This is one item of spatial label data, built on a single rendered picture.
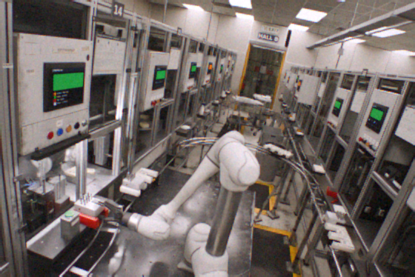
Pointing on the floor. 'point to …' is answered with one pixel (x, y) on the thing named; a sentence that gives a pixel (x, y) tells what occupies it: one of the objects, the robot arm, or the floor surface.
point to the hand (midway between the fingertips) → (96, 208)
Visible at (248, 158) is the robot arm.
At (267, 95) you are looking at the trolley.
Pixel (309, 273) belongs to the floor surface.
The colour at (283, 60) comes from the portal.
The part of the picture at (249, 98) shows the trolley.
